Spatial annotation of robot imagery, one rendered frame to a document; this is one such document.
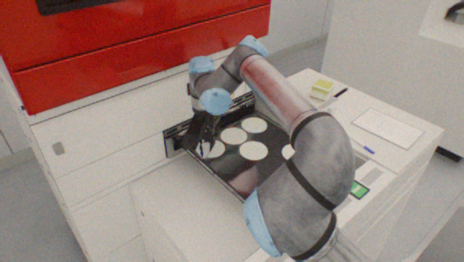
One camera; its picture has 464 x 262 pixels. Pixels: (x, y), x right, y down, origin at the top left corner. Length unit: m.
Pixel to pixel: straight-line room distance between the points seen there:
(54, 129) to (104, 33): 0.30
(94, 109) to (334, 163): 0.69
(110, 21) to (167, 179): 0.59
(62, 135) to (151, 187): 0.35
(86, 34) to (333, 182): 0.63
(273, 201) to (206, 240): 0.49
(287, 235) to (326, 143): 0.17
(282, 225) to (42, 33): 0.63
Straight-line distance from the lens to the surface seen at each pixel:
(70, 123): 0.99
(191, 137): 0.99
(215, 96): 0.82
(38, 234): 2.30
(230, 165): 1.11
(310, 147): 0.56
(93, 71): 0.88
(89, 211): 1.21
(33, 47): 0.83
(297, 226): 0.57
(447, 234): 1.00
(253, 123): 1.29
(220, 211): 1.08
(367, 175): 1.09
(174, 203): 1.11
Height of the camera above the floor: 1.67
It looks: 38 degrees down
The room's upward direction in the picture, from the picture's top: 1 degrees clockwise
